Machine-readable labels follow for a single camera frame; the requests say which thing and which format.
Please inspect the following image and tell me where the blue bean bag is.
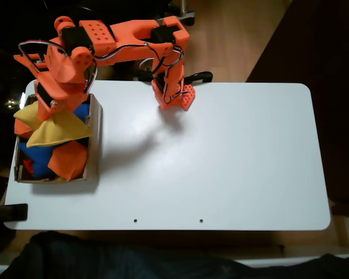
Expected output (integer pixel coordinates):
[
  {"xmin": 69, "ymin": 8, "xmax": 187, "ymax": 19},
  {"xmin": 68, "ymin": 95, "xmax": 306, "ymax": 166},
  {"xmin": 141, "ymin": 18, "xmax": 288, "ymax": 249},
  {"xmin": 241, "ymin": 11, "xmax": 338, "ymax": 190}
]
[
  {"xmin": 72, "ymin": 103, "xmax": 91, "ymax": 126},
  {"xmin": 17, "ymin": 141, "xmax": 58, "ymax": 180}
]

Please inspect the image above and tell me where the orange bean bag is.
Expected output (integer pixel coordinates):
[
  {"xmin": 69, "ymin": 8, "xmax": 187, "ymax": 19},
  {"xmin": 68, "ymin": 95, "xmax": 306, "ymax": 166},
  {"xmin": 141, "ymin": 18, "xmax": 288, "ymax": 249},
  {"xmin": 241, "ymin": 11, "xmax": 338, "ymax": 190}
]
[
  {"xmin": 48, "ymin": 140, "xmax": 88, "ymax": 181},
  {"xmin": 13, "ymin": 119, "xmax": 33, "ymax": 138}
]

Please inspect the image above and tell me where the cardboard box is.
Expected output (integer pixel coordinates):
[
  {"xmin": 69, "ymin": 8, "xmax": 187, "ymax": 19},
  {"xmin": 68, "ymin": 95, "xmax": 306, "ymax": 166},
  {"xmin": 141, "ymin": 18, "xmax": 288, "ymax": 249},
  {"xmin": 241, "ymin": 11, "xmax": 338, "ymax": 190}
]
[{"xmin": 13, "ymin": 92, "xmax": 103, "ymax": 184}]

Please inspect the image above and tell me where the black table clamp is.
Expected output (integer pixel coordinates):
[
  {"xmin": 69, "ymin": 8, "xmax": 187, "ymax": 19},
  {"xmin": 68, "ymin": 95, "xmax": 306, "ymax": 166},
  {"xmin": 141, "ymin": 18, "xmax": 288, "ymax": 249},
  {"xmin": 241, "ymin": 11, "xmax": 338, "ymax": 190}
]
[
  {"xmin": 138, "ymin": 65, "xmax": 155, "ymax": 83},
  {"xmin": 184, "ymin": 71, "xmax": 213, "ymax": 87},
  {"xmin": 0, "ymin": 203, "xmax": 29, "ymax": 223}
]

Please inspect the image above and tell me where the grey metal stand base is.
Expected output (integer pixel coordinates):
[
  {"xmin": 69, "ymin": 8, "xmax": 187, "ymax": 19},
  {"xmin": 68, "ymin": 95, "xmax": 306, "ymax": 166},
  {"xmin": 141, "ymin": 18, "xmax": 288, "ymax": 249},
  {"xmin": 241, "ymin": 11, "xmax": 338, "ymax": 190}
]
[{"xmin": 162, "ymin": 0, "xmax": 195, "ymax": 27}]

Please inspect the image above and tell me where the person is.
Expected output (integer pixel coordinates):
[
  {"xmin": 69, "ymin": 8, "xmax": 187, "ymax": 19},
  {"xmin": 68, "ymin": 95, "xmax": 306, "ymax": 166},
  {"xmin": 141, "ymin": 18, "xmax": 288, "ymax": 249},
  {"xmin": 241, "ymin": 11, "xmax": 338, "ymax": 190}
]
[{"xmin": 0, "ymin": 231, "xmax": 349, "ymax": 279}]

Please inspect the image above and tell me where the orange camera mount plate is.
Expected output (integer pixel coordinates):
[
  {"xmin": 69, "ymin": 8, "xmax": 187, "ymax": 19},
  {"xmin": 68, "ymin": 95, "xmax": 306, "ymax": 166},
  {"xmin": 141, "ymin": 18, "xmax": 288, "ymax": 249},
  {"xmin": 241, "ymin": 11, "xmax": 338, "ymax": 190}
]
[{"xmin": 13, "ymin": 53, "xmax": 50, "ymax": 77}]

